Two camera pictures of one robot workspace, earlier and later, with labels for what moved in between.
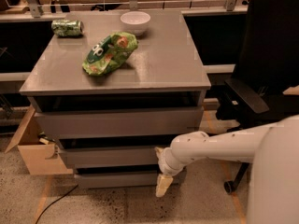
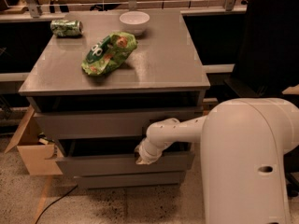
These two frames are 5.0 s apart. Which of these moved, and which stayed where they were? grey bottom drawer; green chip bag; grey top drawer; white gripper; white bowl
Moved: white gripper
Stayed: white bowl; green chip bag; grey bottom drawer; grey top drawer
